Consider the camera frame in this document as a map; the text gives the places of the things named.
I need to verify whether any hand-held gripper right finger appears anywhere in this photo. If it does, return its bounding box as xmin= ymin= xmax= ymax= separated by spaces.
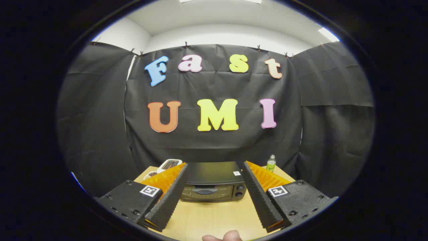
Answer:
xmin=241 ymin=161 xmax=339 ymax=233

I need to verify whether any white kitchen appliance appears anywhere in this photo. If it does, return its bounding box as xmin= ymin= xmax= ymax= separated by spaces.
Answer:
xmin=156 ymin=159 xmax=183 ymax=174

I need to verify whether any black backdrop cloth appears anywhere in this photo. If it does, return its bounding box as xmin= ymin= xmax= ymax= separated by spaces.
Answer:
xmin=56 ymin=42 xmax=375 ymax=198

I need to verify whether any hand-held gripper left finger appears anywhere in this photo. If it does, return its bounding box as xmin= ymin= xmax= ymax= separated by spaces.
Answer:
xmin=95 ymin=162 xmax=189 ymax=232

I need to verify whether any ceiling light panel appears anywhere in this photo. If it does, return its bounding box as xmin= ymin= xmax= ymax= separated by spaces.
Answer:
xmin=318 ymin=27 xmax=340 ymax=43

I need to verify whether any black toaster oven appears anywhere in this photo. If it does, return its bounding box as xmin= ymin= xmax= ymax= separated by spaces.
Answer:
xmin=180 ymin=162 xmax=247 ymax=202

